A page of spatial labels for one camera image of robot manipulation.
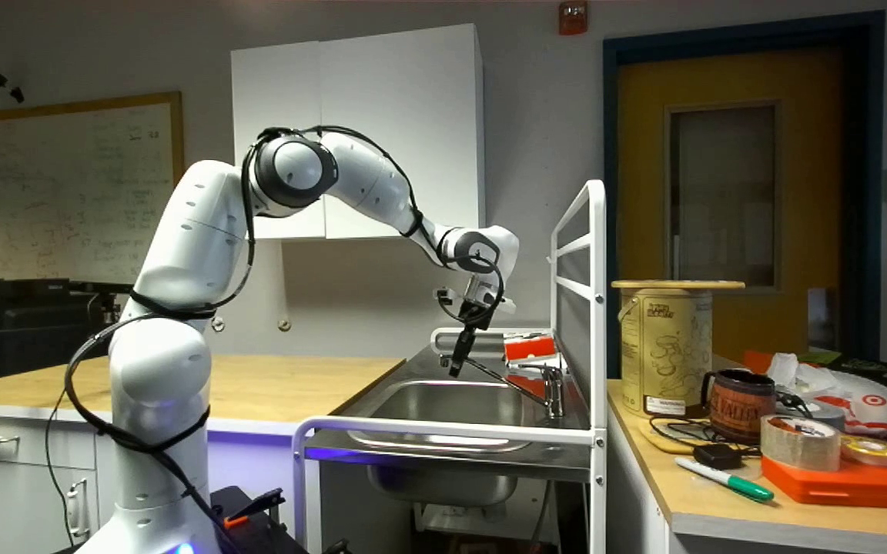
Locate black robot base box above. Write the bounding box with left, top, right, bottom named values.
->
left=206, top=482, right=311, bottom=554

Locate wood framed whiteboard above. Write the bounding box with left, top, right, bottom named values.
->
left=0, top=89, right=188, bottom=288

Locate white wall board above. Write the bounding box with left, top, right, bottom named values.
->
left=227, top=23, right=487, bottom=243

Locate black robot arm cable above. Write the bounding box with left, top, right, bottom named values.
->
left=44, top=124, right=515, bottom=537

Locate red fire alarm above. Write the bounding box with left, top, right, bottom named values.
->
left=559, top=0, right=593, bottom=39

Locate small black block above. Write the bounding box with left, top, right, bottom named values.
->
left=689, top=440, right=748, bottom=475

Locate thin wooden board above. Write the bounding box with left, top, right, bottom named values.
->
left=610, top=276, right=748, bottom=295

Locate clear packing tape roll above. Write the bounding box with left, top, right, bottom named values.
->
left=757, top=413, right=847, bottom=475

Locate stainless steel sink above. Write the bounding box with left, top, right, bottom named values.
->
left=332, top=346, right=596, bottom=507

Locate silver cabinet door handle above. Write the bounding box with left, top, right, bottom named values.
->
left=63, top=475, right=93, bottom=545

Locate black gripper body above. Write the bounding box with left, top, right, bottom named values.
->
left=453, top=295, right=499, bottom=353

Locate chrome tap with nozzle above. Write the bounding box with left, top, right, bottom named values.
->
left=438, top=351, right=573, bottom=425

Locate white metal rack frame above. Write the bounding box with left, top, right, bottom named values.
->
left=289, top=179, right=613, bottom=554

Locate white plastic bag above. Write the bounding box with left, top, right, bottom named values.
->
left=763, top=351, right=887, bottom=440

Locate black printer machine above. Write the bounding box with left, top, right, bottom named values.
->
left=0, top=275, right=139, bottom=391

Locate yellow door with window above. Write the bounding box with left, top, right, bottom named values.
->
left=602, top=9, right=887, bottom=383

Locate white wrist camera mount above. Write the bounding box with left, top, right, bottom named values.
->
left=434, top=284, right=521, bottom=320

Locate green marker pen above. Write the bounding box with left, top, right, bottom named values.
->
left=673, top=457, right=779, bottom=507

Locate white base cabinet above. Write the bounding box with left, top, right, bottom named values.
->
left=0, top=403, right=306, bottom=554

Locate brown ceramic mug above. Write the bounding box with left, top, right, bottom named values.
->
left=703, top=366, right=779, bottom=446

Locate round golden tin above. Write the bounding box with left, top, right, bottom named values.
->
left=839, top=435, right=887, bottom=475

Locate flat orange box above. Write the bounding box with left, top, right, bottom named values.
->
left=757, top=452, right=887, bottom=513

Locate yellow cylindrical container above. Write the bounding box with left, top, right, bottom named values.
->
left=616, top=285, right=717, bottom=420

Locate black coiled cable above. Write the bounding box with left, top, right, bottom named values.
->
left=650, top=413, right=763, bottom=457

